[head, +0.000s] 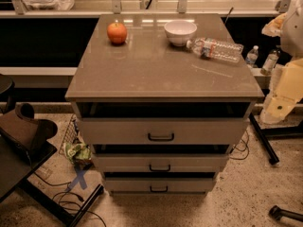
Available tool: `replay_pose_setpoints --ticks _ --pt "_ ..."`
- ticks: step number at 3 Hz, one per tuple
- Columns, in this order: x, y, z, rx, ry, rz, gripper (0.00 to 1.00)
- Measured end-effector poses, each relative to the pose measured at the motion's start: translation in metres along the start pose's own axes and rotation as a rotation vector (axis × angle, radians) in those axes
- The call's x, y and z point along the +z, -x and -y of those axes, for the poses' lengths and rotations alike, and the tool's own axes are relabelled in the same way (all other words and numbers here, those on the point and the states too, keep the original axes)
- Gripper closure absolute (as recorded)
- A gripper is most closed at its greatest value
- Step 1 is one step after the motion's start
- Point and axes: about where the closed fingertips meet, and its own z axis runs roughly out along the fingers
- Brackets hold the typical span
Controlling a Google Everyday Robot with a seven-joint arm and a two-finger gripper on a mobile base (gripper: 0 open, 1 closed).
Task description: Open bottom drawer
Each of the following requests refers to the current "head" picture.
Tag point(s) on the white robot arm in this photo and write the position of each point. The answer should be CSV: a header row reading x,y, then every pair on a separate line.
x,y
286,83

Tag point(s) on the black caster leg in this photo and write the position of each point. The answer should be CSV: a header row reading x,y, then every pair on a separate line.
x,y
277,213

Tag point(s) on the black table leg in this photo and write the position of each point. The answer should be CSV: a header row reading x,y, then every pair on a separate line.
x,y
68,218

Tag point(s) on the wire basket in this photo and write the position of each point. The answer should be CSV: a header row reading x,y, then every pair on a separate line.
x,y
71,133

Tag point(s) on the clear lying water bottle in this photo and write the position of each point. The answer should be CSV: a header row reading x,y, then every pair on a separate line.
x,y
213,49

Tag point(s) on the green chip bag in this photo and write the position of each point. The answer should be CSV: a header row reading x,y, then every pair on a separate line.
x,y
77,153

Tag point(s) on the grey drawer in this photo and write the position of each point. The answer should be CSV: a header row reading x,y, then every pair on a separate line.
x,y
204,123
159,182
160,158

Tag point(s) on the red apple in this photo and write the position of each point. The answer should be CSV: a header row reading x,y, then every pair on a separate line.
x,y
117,33

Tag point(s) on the black stand base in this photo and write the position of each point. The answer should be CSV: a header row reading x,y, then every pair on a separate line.
x,y
265,135

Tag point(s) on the small standing water bottle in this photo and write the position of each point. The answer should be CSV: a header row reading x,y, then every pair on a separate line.
x,y
252,56

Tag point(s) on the standing bottle with yellow liquid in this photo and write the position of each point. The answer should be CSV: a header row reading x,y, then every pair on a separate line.
x,y
270,61

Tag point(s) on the grey drawer cabinet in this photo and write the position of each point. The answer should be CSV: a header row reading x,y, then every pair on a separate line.
x,y
146,68

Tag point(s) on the white bowl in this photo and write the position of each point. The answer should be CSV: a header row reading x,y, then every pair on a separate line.
x,y
178,32

